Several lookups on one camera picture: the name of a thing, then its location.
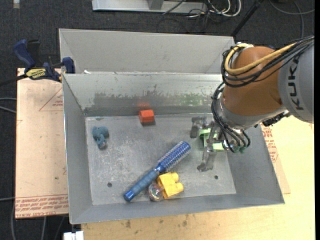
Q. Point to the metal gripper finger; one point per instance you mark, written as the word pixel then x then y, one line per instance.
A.
pixel 209 159
pixel 196 127

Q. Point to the yellow toy building block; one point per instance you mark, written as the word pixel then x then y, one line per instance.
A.
pixel 170 184

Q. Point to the blue hairbrush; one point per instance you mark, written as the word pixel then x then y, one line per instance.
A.
pixel 160 167

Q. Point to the red block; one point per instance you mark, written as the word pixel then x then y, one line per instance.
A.
pixel 146 116

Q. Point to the clear glass ball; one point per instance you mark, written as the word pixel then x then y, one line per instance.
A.
pixel 156 193

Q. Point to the grey metal bin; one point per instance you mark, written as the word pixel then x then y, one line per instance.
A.
pixel 130 149

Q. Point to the blue-grey toy animal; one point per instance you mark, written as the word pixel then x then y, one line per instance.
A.
pixel 100 136

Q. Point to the brown cardboard board, red print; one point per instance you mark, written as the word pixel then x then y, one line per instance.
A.
pixel 40 144

